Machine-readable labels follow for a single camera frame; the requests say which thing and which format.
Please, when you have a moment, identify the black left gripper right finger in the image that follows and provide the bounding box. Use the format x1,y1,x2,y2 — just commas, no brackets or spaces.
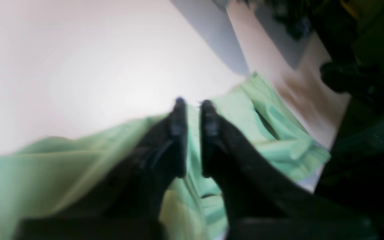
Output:
200,100,379,240

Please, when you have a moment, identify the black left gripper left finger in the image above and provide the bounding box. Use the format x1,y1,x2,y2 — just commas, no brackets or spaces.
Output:
14,98,188,240

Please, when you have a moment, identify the light green polo shirt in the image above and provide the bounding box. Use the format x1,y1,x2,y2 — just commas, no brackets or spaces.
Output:
0,73,330,240

